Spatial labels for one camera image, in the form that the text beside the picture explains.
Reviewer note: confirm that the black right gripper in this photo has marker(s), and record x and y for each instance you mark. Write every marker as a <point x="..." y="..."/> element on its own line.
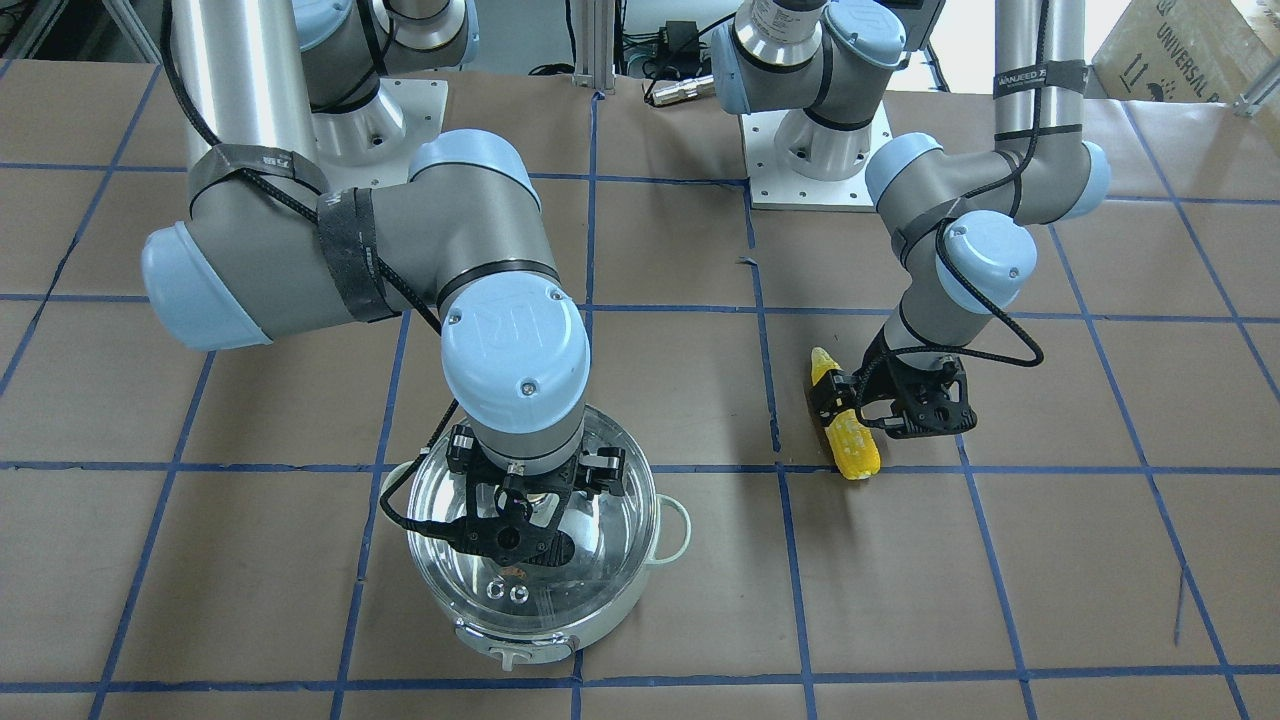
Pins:
<point x="603" y="469"/>

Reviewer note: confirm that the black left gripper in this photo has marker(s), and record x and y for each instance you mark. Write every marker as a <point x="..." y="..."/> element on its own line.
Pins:
<point x="872" y="377"/>

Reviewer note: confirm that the yellow corn cob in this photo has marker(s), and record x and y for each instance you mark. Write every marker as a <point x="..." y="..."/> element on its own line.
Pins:
<point x="852" y="445"/>

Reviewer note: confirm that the glass pot lid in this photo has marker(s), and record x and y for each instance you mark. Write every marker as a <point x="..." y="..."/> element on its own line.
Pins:
<point x="590" y="560"/>

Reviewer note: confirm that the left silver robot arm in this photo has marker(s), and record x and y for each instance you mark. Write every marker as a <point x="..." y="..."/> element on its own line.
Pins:
<point x="958" y="223"/>

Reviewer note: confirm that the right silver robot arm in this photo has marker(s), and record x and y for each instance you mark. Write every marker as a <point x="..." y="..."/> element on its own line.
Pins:
<point x="308" y="208"/>

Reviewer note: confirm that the pale green cooking pot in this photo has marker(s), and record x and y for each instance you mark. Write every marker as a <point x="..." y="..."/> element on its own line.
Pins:
<point x="610" y="610"/>

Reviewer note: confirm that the cardboard box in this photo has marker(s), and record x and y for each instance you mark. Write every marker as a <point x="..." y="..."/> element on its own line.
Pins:
<point x="1187" y="51"/>

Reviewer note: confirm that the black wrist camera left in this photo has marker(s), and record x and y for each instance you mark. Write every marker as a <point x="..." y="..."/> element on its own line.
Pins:
<point x="833" y="394"/>

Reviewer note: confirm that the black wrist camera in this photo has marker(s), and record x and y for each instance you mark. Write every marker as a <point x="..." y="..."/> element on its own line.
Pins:
<point x="601" y="471"/>
<point x="833" y="394"/>

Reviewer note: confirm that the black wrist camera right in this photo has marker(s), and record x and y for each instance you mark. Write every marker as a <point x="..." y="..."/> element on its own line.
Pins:
<point x="601" y="471"/>

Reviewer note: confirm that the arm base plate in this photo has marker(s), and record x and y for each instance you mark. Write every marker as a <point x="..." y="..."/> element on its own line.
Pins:
<point x="377" y="140"/>
<point x="794" y="164"/>

